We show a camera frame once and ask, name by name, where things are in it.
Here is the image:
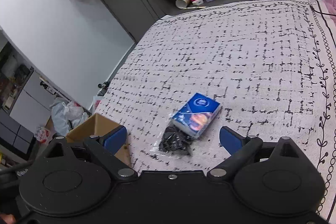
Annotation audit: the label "cardboard box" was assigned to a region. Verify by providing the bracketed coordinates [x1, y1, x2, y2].
[66, 114, 131, 166]

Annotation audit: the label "black item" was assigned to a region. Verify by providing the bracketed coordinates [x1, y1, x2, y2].
[152, 123, 194, 157]

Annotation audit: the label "grey white garbage bags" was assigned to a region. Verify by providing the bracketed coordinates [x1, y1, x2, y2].
[50, 97, 89, 136]

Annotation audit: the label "pink bed sheet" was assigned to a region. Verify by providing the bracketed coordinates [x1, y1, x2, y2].
[322, 0, 336, 15]

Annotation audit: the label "black sneakers on floor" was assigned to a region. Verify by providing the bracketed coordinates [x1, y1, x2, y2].
[98, 81, 110, 89]

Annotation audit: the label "red white plastic bag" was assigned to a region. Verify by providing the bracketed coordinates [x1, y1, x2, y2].
[92, 96, 104, 113]

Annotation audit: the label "blue tissue pack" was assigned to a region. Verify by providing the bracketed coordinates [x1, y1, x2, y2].
[171, 93, 221, 139]

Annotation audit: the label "white cabinet with shelf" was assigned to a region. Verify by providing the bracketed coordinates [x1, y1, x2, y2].
[1, 33, 56, 162]

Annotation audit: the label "white black patterned bedspread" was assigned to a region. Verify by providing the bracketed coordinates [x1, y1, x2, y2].
[96, 0, 335, 223]

